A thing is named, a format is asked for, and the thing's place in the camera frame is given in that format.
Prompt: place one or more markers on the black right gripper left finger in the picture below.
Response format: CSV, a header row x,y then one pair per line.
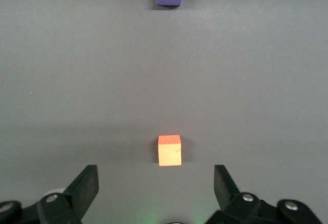
x,y
82,195

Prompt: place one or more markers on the orange foam block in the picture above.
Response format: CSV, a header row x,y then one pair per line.
x,y
169,154

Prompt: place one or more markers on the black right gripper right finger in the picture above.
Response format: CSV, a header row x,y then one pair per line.
x,y
230,201

